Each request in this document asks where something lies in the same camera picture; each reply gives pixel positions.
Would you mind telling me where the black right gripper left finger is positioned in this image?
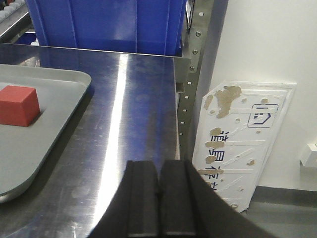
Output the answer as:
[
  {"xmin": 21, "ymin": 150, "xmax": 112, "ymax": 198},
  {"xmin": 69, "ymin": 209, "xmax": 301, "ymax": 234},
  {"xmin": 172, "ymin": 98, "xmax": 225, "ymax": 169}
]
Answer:
[{"xmin": 91, "ymin": 161, "xmax": 158, "ymax": 238}]

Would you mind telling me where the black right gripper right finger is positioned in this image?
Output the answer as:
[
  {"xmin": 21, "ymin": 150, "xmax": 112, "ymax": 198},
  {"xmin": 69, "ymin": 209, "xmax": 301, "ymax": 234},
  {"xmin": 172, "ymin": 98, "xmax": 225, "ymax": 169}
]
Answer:
[{"xmin": 160, "ymin": 160, "xmax": 273, "ymax": 238}]

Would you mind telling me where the red cube block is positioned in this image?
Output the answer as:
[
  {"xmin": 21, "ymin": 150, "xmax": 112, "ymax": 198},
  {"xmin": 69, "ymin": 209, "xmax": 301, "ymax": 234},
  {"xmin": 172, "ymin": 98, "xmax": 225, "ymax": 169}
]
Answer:
[{"xmin": 0, "ymin": 85, "xmax": 40, "ymax": 127}]

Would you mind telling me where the white damaged sign board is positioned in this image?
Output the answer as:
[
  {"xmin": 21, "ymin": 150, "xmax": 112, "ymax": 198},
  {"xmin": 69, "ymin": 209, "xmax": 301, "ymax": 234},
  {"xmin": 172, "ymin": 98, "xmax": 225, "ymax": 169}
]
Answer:
[{"xmin": 192, "ymin": 81, "xmax": 296, "ymax": 212}]

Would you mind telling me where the grey plastic tray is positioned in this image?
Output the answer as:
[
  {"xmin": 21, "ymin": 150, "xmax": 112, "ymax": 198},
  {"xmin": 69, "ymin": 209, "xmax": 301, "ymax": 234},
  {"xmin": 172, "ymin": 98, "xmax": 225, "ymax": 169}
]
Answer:
[{"xmin": 0, "ymin": 64, "xmax": 92, "ymax": 203}]

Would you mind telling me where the small white box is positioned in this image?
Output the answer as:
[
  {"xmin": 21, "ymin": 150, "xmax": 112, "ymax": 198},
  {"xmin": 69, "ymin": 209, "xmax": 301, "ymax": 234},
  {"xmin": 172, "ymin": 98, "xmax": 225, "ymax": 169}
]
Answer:
[{"xmin": 300, "ymin": 144, "xmax": 317, "ymax": 168}]

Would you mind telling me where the blue plastic bin right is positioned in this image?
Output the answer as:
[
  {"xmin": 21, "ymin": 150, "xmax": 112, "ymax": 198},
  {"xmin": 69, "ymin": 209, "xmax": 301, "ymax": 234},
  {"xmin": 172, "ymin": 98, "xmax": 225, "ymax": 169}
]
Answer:
[{"xmin": 26, "ymin": 0, "xmax": 186, "ymax": 56}]

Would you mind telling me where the metal shelf upright post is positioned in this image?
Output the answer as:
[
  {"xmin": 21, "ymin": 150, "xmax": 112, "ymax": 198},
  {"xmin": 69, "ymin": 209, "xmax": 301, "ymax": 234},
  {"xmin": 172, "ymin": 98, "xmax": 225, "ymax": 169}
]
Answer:
[{"xmin": 174, "ymin": 0, "xmax": 228, "ymax": 160}]

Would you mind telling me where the white roller conveyor rail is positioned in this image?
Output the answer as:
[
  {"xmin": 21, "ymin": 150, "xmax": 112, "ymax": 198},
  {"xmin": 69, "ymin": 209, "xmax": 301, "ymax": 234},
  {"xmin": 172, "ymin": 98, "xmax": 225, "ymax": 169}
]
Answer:
[{"xmin": 0, "ymin": 0, "xmax": 25, "ymax": 22}]

